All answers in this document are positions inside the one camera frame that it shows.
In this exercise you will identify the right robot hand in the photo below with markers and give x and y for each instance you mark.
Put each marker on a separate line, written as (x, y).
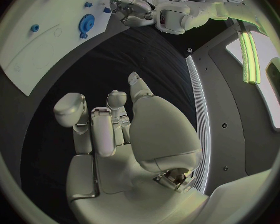
(158, 134)

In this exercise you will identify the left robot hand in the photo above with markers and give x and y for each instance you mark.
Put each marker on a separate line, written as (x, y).
(130, 10)

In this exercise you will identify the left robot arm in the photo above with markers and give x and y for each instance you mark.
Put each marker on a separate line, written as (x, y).
(196, 13)

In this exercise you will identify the white task board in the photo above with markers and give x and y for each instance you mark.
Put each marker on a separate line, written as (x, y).
(53, 33)

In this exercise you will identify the blue peg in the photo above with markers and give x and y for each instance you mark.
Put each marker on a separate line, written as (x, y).
(88, 4)
(34, 28)
(106, 10)

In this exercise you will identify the small blue gear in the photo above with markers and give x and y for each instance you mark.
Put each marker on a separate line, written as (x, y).
(83, 35)

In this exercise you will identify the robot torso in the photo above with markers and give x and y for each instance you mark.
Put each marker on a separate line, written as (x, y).
(226, 119)

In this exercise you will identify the glowing light bar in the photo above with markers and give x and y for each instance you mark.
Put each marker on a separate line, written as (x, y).
(249, 57)

